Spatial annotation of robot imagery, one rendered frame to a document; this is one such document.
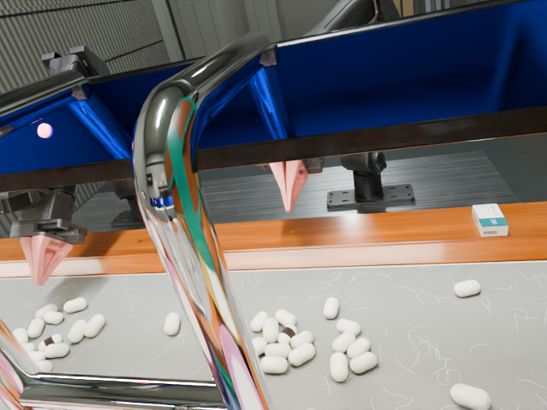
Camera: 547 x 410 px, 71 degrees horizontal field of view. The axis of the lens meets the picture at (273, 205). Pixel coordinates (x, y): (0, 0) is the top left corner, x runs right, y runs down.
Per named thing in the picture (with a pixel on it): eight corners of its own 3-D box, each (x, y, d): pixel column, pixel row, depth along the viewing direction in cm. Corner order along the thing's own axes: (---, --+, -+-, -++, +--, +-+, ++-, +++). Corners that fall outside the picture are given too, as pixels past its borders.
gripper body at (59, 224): (58, 229, 60) (67, 185, 63) (7, 233, 63) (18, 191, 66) (87, 239, 66) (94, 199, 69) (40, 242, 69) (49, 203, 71)
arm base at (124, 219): (164, 196, 98) (175, 183, 103) (98, 202, 102) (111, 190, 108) (175, 222, 101) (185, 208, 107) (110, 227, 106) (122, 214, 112)
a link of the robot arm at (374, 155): (375, 154, 80) (387, 143, 83) (339, 150, 86) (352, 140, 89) (377, 181, 83) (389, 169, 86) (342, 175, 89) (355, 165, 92)
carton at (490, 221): (471, 215, 62) (472, 205, 61) (495, 214, 61) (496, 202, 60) (481, 237, 57) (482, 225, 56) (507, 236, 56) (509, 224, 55)
